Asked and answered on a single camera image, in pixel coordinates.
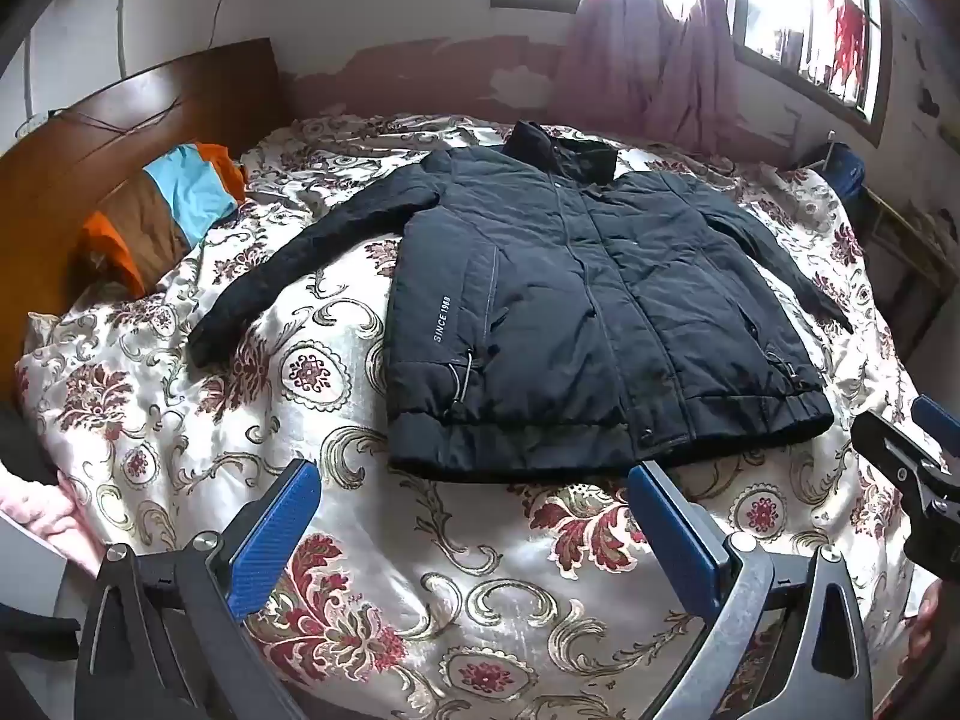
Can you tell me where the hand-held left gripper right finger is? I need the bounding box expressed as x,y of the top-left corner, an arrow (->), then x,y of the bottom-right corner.
628,460 -> 875,720

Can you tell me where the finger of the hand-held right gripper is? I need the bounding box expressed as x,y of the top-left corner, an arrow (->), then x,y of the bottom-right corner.
850,408 -> 952,535
911,394 -> 960,460

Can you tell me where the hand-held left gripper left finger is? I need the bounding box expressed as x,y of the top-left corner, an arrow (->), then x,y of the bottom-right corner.
73,457 -> 323,720

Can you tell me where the dark navy padded jacket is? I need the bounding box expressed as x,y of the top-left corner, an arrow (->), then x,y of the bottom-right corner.
186,120 -> 856,485

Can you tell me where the person's right hand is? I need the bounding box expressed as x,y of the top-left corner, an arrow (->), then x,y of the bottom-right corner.
906,580 -> 949,685

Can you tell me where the floral patterned bed blanket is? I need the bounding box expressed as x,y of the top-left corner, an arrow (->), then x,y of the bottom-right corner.
15,112 -> 938,720

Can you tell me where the wooden stand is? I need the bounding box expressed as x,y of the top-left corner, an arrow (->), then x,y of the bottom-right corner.
855,186 -> 940,362

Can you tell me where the pink cloth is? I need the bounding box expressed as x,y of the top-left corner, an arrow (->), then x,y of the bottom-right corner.
0,463 -> 104,580

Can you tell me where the dark blue bag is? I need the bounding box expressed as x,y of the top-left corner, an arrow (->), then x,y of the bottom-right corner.
820,141 -> 875,205

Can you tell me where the orange blue brown striped pillow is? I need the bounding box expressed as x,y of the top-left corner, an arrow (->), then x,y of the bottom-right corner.
78,142 -> 248,298

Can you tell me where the red hanging garment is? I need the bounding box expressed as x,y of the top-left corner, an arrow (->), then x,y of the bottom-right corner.
825,0 -> 869,89

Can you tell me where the large dark framed window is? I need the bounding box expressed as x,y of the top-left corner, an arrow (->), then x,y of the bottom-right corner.
722,0 -> 895,145

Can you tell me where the wooden headboard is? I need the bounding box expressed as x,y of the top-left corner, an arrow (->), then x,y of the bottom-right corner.
0,37 -> 292,301

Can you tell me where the pink curtain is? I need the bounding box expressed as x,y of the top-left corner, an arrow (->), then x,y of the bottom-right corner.
559,0 -> 751,160

